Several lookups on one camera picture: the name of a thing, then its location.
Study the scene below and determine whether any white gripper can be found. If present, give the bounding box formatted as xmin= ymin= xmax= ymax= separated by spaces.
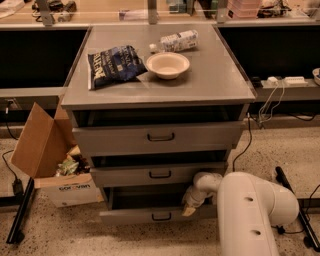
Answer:
xmin=182 ymin=186 xmax=213 ymax=217

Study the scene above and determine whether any grey bottom drawer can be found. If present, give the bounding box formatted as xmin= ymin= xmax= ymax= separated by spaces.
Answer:
xmin=100 ymin=183 xmax=217 ymax=225

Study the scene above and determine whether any grey drawer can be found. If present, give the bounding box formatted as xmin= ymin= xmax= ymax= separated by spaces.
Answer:
xmin=90 ymin=162 xmax=228 ymax=187
xmin=100 ymin=183 xmax=217 ymax=225
xmin=73 ymin=122 xmax=242 ymax=157

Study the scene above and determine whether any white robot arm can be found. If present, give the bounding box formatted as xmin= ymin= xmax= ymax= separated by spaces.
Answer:
xmin=182 ymin=172 xmax=299 ymax=256

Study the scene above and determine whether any grey top drawer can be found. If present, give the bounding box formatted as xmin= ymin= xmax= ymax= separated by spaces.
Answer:
xmin=73 ymin=122 xmax=242 ymax=157

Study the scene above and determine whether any grey middle drawer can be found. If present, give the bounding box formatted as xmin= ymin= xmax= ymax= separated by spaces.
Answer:
xmin=90 ymin=162 xmax=228 ymax=187

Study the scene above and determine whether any grey drawer cabinet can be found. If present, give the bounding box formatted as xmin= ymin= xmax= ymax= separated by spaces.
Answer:
xmin=62 ymin=24 xmax=255 ymax=210

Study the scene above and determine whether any open cardboard box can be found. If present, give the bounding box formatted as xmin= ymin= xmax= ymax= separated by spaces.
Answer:
xmin=10 ymin=103 xmax=103 ymax=207

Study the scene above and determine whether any black table leg right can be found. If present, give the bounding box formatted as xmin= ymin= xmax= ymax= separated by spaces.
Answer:
xmin=275 ymin=166 xmax=320 ymax=253

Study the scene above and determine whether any black table leg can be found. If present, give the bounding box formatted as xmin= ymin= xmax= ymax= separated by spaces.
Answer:
xmin=275 ymin=166 xmax=320 ymax=253
xmin=6 ymin=178 xmax=34 ymax=244

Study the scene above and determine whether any green snack packet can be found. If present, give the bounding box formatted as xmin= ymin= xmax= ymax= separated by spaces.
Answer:
xmin=56 ymin=159 xmax=79 ymax=176

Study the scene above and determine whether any white paper bowl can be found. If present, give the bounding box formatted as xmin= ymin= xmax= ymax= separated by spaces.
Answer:
xmin=145 ymin=52 xmax=190 ymax=80

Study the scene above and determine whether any white charger plug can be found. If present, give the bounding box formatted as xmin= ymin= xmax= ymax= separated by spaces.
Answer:
xmin=267 ymin=76 xmax=278 ymax=85

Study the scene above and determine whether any blue chip bag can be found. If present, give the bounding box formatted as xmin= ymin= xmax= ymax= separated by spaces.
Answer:
xmin=87 ymin=45 xmax=147 ymax=90

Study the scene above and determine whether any white power strip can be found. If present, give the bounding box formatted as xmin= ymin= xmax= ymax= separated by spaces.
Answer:
xmin=284 ymin=76 xmax=308 ymax=87

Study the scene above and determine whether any clear plastic water bottle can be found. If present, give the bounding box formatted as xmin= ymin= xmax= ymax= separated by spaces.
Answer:
xmin=149 ymin=30 xmax=199 ymax=53

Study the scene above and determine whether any black power adapter left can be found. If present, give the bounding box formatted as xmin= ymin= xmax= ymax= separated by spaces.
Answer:
xmin=12 ymin=179 xmax=24 ymax=196

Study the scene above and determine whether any black table leg left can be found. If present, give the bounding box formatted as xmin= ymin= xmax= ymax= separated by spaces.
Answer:
xmin=6 ymin=178 xmax=34 ymax=244

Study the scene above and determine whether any pink plastic container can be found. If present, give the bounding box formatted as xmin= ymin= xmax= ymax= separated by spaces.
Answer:
xmin=227 ymin=0 xmax=261 ymax=19

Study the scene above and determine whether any black cable right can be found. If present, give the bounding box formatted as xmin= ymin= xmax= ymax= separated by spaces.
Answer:
xmin=231 ymin=113 xmax=305 ymax=236

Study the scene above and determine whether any white cables bundle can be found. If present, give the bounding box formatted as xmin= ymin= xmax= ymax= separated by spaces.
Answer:
xmin=257 ymin=83 xmax=286 ymax=125

